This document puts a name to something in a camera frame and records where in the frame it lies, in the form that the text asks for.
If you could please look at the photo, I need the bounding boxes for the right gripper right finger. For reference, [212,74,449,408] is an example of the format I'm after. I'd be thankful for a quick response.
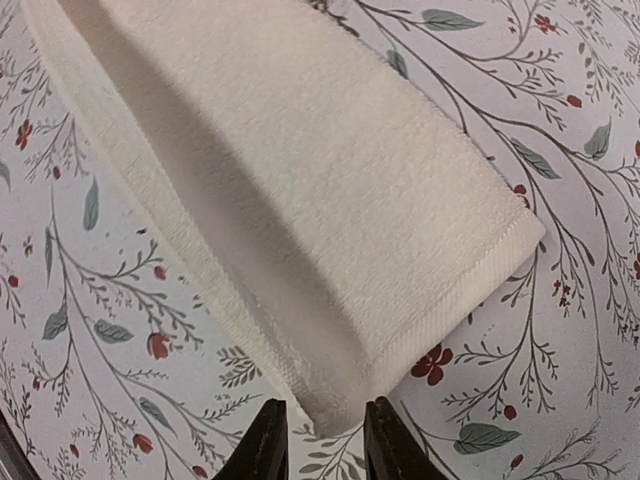
[363,396,446,480]

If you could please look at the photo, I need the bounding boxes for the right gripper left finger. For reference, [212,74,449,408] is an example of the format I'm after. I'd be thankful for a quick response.
[213,399,289,480]

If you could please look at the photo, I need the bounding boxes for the cream white towel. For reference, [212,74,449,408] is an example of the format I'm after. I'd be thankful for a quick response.
[22,1,545,436]

